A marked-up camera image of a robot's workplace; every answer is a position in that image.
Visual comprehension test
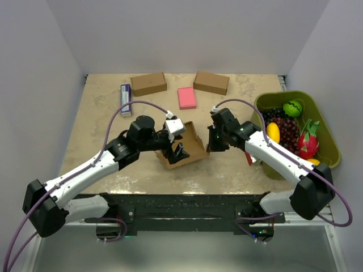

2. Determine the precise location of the aluminium rail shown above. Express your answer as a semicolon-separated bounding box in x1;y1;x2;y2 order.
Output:
65;203;338;227

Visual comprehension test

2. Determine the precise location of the yellow toy lemon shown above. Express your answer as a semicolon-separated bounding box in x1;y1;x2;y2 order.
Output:
266;122;280;143

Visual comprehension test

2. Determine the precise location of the purple toothpaste box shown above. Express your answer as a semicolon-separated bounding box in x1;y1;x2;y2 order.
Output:
120;84;132;117

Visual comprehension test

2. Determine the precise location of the red silver snack packet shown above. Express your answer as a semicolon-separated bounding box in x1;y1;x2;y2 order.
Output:
244;151;261;166

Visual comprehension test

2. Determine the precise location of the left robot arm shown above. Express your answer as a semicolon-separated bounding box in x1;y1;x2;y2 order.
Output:
23;116;189;237

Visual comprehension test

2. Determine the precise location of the right folded cardboard box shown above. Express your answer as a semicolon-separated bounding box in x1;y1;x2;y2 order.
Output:
193;71;230;95

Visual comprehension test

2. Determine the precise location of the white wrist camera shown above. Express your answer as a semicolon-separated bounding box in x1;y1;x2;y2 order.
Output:
210;106;221;115
164;110;186;143

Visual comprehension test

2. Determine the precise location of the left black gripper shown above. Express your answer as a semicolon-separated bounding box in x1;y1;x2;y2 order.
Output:
138;129;190;163

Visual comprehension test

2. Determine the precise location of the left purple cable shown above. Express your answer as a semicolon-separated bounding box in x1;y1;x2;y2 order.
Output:
2;100;171;272

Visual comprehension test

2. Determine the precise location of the pink dragon fruit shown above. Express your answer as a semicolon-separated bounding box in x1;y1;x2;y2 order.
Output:
297;119;319;160

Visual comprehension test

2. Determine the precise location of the green toy melon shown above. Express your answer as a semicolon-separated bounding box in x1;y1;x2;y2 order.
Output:
283;100;303;117

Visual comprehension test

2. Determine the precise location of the folded cardboard box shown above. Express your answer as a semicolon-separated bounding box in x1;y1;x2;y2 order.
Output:
193;71;230;95
130;72;167;97

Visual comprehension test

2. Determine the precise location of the olive green plastic bin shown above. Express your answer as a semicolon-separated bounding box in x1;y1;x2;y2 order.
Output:
255;91;341;168

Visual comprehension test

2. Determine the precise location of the dark red grape bunch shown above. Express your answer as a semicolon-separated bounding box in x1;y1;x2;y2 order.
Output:
267;118;300;155

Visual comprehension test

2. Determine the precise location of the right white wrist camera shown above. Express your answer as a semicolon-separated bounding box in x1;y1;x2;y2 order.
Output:
210;106;221;115

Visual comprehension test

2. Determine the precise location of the orange yellow mango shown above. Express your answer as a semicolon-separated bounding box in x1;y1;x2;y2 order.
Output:
307;158;321;165

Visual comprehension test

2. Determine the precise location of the pink sticky note pad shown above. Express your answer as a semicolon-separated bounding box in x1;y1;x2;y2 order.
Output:
178;87;197;110

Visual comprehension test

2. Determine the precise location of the left folded cardboard box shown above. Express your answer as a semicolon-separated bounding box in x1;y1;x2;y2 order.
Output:
130;72;167;97

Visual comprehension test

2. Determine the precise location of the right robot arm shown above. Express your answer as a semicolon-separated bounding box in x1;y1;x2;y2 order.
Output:
208;108;335;223

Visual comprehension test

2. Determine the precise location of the black base frame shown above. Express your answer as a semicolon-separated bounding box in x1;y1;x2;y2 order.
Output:
86;194;285;242

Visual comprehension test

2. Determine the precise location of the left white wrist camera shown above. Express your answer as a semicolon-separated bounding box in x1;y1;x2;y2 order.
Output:
164;110;186;143

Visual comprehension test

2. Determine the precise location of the brown cardboard box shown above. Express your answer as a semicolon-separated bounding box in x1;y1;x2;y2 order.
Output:
155;121;209;169

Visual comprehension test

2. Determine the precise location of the black grape bunch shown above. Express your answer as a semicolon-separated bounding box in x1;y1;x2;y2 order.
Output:
261;108;287;122

